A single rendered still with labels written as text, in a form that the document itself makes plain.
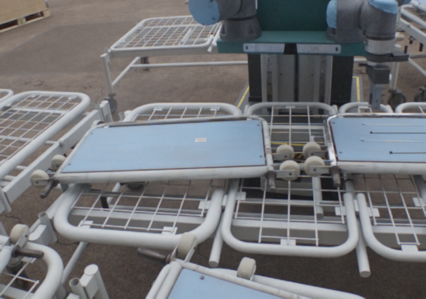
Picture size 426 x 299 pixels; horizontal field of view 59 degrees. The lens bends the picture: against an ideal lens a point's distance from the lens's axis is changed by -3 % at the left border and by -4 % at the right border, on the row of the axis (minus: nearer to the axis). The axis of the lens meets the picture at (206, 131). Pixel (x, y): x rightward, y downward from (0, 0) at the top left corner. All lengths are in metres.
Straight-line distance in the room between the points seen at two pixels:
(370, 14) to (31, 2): 6.53
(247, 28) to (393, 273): 1.16
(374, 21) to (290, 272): 1.00
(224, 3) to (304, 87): 0.70
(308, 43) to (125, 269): 1.23
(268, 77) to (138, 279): 1.12
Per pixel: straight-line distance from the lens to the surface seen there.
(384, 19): 1.32
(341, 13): 1.35
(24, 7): 7.30
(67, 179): 1.38
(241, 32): 1.73
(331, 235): 1.23
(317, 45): 1.70
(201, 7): 1.57
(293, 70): 2.01
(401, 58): 1.37
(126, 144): 1.50
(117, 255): 1.85
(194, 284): 0.91
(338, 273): 1.71
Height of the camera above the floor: 1.29
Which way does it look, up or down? 29 degrees down
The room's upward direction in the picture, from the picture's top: 6 degrees counter-clockwise
